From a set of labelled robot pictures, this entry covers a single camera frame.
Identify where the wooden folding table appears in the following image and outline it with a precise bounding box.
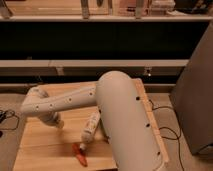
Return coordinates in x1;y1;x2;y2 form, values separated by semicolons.
12;78;170;171

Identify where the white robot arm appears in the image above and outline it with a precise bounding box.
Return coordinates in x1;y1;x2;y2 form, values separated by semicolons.
21;71;167;171

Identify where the white tube bottle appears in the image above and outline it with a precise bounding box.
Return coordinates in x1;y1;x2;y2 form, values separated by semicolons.
80;112;100;151

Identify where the black cable right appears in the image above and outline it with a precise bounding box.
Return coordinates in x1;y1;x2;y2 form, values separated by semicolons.
148;98;186;171

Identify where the black cable left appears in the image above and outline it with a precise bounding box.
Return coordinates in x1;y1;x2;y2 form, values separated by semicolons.
0;109;21;138

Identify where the black cable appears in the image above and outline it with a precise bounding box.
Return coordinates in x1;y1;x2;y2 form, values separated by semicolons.
0;109;21;138
148;98;186;171

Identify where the grey cabinet right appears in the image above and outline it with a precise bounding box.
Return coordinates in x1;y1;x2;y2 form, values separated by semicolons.
170;29;213;155

